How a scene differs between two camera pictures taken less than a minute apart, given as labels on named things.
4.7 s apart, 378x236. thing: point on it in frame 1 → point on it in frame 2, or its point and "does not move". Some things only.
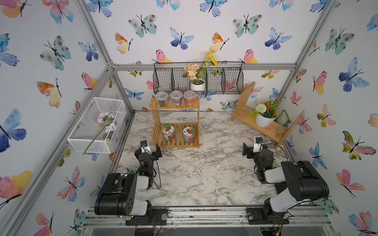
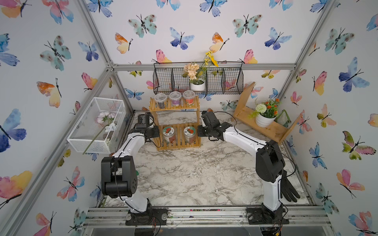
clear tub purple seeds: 176,95 does not move
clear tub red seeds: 189,96 does not move
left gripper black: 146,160 → 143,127
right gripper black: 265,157 → 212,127
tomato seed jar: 189,134 does not move
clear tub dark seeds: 161,96 does not move
